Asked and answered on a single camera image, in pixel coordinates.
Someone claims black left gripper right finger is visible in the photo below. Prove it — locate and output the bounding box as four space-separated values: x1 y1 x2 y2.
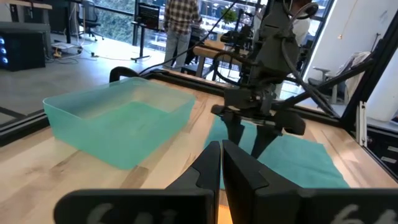
222 139 398 224

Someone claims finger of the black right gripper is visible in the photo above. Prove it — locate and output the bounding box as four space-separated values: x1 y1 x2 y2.
250 124 283 159
221 115 246 146

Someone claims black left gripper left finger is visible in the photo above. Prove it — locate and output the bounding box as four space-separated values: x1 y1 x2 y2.
53 140 221 224

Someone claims teal microfiber towel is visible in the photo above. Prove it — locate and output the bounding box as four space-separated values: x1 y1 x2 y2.
203 116 351 190

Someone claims teal translucent plastic basket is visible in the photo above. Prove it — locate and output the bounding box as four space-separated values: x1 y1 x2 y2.
42 77 197 170

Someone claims wooden workbench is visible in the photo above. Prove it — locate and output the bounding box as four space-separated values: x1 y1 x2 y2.
192 39 249 78

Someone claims light draped cloth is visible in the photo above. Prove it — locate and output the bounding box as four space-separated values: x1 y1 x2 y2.
337 51 373 94

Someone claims person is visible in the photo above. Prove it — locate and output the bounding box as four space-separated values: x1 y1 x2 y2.
289 0 313 46
163 0 203 71

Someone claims small green potted plant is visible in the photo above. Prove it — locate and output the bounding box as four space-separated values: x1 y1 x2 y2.
221 7 239 25

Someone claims black standing desk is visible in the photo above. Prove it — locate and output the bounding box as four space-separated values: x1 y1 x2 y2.
130 2 161 63

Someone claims black office chair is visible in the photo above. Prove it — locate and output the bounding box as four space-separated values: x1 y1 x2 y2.
77 0 105 42

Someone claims black computer tower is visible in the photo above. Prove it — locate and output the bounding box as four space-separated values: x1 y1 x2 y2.
0 30 47 72

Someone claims wooden top desk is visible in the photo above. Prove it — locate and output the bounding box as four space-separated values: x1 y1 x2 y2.
0 0 53 32

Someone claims right wrist camera housing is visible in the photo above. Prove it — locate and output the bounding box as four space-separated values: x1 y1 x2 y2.
223 86 276 110

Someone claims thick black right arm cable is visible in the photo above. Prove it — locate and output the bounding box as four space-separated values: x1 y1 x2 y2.
279 0 341 119

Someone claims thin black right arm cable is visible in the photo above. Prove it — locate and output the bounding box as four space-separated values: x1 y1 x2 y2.
212 49 259 87

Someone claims white metal bracket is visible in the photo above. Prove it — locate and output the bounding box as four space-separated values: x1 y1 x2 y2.
356 101 369 147

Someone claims black aluminium frame post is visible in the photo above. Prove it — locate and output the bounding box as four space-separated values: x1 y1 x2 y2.
273 27 398 131

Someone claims black curved hose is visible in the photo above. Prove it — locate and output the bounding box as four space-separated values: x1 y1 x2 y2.
109 66 141 83

